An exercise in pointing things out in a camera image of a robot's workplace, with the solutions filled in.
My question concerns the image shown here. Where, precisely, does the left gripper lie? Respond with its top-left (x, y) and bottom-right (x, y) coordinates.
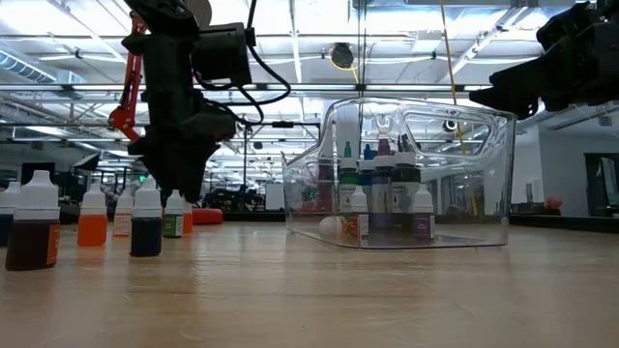
top-left (128, 91), bottom-right (238, 203)

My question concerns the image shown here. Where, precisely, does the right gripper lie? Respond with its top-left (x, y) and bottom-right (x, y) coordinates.
top-left (468, 0), bottom-right (619, 120)

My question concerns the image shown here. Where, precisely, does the small green dropper bottle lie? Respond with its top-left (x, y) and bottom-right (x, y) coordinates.
top-left (162, 188), bottom-right (185, 240)

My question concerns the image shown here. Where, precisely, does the small black dropper bottle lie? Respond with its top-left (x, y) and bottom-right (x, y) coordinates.
top-left (129, 176), bottom-right (163, 259)

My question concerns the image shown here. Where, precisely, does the small yellow dropper bottle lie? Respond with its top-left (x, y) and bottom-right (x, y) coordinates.
top-left (112, 188), bottom-right (134, 239)

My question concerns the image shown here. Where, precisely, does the clear plastic bin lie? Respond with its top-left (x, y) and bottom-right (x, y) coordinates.
top-left (281, 96), bottom-right (517, 251)

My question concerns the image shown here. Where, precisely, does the tall green food colouring bottle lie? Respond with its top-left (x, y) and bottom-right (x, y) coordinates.
top-left (338, 141), bottom-right (360, 214)

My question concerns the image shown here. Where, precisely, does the small purple dropper bottle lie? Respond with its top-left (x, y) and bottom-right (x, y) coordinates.
top-left (413, 183), bottom-right (436, 242)

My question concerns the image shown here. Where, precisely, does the tall blue food colouring bottle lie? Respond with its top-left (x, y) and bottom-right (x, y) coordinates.
top-left (360, 143), bottom-right (376, 188)

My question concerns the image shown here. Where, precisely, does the tall purple food colouring bottle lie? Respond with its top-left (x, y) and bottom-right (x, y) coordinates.
top-left (370, 138), bottom-right (396, 229)

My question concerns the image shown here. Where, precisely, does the black boom stand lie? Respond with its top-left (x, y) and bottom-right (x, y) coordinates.
top-left (239, 119), bottom-right (321, 194)

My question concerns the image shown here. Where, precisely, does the white board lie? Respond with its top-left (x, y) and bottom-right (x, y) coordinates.
top-left (264, 183), bottom-right (286, 212)

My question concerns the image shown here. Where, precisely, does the black framed doorway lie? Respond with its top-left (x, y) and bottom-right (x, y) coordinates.
top-left (583, 153), bottom-right (619, 218)

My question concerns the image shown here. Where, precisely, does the small brown dropper bottle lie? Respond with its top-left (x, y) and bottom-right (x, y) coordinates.
top-left (4, 169), bottom-right (62, 273)

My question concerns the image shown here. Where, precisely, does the silver ventilation duct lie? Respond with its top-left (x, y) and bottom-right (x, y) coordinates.
top-left (515, 103), bottom-right (619, 132)

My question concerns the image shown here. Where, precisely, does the yellow power cable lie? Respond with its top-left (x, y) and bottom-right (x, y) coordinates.
top-left (438, 0), bottom-right (479, 218)

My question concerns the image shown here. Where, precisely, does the black aluminium table frame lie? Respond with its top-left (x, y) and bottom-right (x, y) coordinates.
top-left (0, 210), bottom-right (619, 235)

